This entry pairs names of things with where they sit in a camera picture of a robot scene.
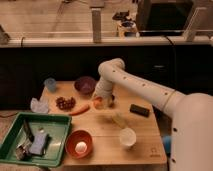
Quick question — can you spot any blue plastic cup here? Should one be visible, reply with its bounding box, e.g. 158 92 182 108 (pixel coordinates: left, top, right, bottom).
44 78 56 93

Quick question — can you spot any white paper cup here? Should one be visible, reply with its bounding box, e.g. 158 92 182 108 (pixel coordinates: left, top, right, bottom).
119 128 137 149

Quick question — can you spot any purple bowl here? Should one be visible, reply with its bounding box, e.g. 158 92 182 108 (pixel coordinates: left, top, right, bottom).
74 76 96 95

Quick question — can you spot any blue tape roll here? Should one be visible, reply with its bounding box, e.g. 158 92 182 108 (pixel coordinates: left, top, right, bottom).
162 136 171 154

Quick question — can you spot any black monitor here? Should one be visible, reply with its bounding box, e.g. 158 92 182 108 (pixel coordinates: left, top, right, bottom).
136 0 193 31

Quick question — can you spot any crumpled clear plastic bag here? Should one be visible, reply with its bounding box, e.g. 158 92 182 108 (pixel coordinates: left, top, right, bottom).
30 98 49 113

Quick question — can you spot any orange apple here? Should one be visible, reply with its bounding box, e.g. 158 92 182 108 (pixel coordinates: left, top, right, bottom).
93 97 103 110

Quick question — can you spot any black rectangular remote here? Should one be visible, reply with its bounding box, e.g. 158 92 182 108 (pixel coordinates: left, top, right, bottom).
130 104 150 117

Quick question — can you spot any red bowl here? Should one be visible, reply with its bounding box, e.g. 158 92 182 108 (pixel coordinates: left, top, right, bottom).
65 130 93 159

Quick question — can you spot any yellow banana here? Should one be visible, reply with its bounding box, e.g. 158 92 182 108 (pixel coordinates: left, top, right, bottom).
112 113 127 129

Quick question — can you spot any crumpled foil piece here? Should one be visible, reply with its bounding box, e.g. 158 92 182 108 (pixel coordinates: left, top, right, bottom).
15 143 31 160

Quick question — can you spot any wooden cutting board table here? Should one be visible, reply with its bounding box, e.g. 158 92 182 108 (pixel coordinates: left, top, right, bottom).
41 81 167 166

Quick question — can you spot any black knife in tray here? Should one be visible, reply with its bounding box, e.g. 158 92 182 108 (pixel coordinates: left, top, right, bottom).
23 120 34 142

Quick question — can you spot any dark red grapes bunch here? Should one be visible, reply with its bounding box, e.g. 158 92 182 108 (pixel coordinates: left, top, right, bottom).
56 97 76 110

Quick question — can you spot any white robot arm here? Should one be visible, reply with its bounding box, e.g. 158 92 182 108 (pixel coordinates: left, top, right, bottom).
94 58 213 171

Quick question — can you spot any orange carrot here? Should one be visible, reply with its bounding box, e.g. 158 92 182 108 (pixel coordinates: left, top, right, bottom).
69 104 90 116

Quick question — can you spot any white egg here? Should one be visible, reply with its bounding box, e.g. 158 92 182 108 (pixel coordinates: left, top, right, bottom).
75 142 87 154

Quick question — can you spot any green plastic tray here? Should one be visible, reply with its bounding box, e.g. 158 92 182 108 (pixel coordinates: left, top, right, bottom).
0 112 71 167

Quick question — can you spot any blue sponge block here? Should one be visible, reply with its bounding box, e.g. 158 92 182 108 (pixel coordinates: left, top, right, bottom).
29 132 48 156

